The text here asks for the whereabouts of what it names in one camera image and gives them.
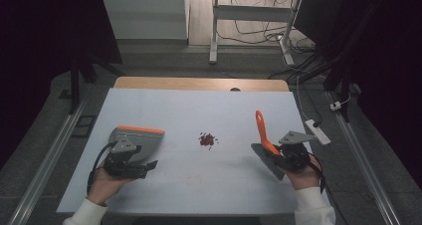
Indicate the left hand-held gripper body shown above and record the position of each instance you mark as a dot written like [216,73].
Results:
[124,158]

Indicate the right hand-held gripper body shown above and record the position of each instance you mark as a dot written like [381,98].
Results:
[293,153]

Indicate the pile of small red beans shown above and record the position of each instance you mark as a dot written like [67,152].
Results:
[207,140]

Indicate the person's right hand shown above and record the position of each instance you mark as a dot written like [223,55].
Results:
[303,178]

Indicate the person's left hand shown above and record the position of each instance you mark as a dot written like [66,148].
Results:
[104,185]

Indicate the white power strip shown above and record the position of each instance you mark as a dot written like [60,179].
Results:
[317,132]

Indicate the small white adapter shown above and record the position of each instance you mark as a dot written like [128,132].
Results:
[335,105]

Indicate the black metal stand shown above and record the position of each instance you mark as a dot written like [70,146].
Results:
[75,82]

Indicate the dark curtain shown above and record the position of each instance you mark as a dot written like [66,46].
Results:
[49,26]
[381,52]

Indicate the black floor frame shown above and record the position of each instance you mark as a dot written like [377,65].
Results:
[83,126]

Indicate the metal floor rail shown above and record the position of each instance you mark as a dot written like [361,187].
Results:
[365,165]
[46,165]

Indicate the white metal desk frame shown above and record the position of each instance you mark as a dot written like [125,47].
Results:
[252,12]

